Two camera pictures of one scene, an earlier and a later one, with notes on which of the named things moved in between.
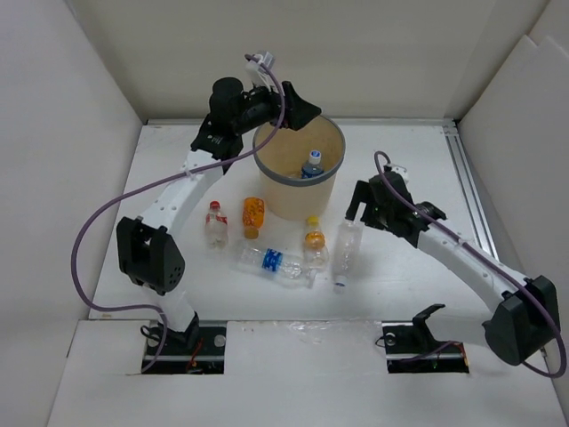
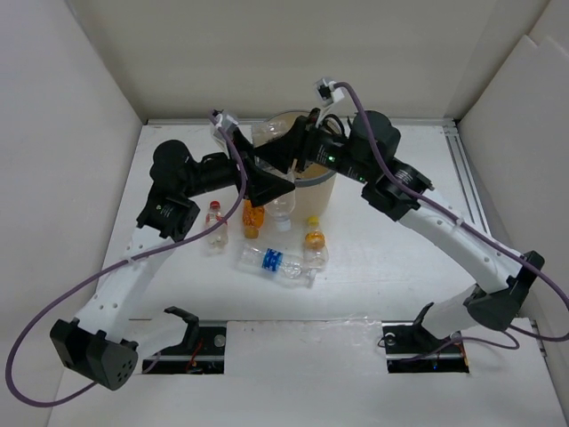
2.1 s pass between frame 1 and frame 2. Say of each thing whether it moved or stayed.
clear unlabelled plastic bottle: moved
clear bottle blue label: stayed
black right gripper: moved
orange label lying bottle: stayed
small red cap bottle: stayed
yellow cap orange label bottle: stayed
